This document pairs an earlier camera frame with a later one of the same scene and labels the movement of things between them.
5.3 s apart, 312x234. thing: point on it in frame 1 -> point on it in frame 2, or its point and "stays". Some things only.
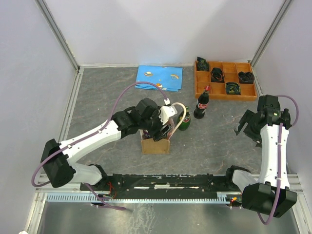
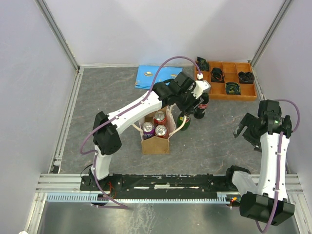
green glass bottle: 185,124 stays
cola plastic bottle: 202,104 stays
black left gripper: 157,134 -> 188,110
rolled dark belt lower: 233,88 stays
